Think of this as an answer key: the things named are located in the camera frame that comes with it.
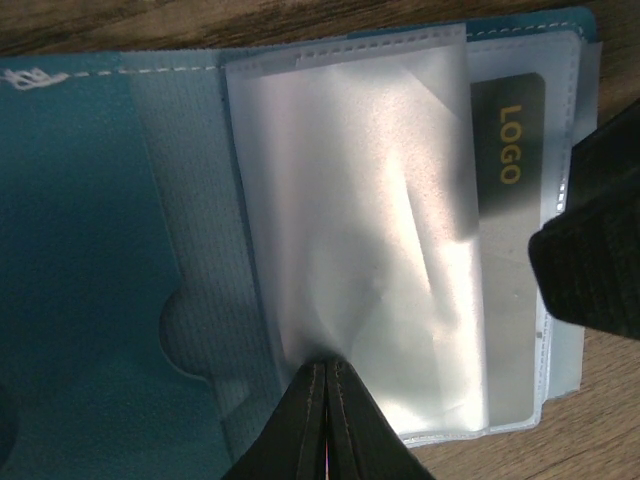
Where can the black VIP card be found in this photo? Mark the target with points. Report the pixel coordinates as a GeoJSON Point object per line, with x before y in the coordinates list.
{"type": "Point", "coordinates": [508, 128]}

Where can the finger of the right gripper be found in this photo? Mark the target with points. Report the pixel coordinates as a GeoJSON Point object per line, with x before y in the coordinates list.
{"type": "Point", "coordinates": [586, 260]}

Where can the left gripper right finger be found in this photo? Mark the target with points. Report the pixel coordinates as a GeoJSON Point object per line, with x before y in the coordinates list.
{"type": "Point", "coordinates": [361, 443]}

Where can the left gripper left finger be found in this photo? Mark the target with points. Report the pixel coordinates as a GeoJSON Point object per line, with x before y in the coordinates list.
{"type": "Point", "coordinates": [292, 444]}

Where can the blue leather card holder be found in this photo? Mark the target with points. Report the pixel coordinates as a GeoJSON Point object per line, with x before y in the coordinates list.
{"type": "Point", "coordinates": [182, 230]}

